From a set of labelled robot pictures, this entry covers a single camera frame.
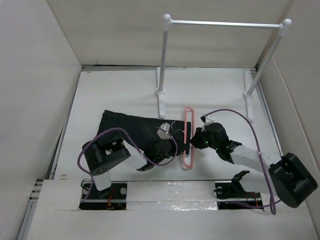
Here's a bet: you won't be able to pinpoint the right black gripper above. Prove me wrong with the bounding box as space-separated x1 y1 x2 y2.
189 125 219 150

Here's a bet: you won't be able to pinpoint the black trousers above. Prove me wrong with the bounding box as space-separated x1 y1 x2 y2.
97 110 192 155

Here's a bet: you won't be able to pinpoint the pink clothes hanger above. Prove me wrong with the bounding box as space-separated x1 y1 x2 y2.
170 106 196 171

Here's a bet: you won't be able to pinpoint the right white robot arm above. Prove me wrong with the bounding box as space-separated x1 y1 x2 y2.
190 122 318 208

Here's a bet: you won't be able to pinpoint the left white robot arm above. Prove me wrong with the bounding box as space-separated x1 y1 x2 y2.
77 131 179 199

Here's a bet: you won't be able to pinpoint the silver foil covered panel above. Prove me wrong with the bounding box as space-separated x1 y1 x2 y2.
126 181 218 211

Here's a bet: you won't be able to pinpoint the white and silver clothes rack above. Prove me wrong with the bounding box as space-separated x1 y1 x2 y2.
155 14 292 122

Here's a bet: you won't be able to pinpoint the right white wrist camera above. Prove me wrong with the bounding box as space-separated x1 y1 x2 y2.
200 115 215 132

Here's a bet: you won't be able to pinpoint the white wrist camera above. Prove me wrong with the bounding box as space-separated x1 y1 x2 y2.
200 115 215 132
157 122 172 140

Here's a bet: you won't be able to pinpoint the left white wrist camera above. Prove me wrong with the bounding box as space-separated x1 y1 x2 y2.
157 122 172 140

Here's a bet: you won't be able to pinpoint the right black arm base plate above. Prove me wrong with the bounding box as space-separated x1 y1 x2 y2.
212 181 263 210

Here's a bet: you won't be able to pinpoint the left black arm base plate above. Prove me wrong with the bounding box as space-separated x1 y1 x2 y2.
79 181 128 211

